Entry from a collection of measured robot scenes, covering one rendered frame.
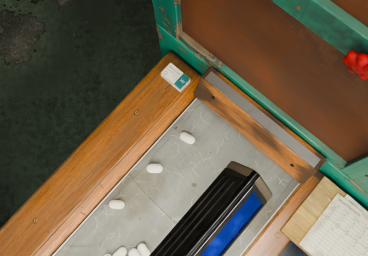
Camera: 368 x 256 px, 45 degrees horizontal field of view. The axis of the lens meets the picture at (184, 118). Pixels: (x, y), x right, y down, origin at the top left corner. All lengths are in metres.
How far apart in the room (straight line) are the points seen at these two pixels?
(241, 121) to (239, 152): 0.10
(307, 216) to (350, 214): 0.09
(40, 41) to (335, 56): 1.55
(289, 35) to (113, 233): 0.58
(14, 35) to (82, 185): 1.17
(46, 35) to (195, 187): 1.21
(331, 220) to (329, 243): 0.05
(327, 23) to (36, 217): 0.72
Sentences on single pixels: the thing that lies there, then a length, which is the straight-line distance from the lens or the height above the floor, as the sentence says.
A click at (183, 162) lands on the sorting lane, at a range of 1.00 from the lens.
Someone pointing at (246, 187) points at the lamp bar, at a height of 1.11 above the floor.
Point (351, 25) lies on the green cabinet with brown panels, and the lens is 0.54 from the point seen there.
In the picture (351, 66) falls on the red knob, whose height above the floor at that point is 1.24.
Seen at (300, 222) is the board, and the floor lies 0.78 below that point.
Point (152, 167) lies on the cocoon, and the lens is 0.98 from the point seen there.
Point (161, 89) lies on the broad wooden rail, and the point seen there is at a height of 0.76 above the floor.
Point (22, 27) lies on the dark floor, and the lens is 2.07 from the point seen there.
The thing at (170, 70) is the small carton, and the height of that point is 0.78.
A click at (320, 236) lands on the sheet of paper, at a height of 0.78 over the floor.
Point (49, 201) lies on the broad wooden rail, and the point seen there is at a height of 0.76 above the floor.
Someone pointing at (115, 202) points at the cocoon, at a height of 0.76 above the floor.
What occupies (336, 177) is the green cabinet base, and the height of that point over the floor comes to 0.80.
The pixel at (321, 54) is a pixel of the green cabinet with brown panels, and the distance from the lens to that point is 0.65.
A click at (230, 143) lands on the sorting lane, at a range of 1.01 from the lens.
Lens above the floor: 1.73
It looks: 75 degrees down
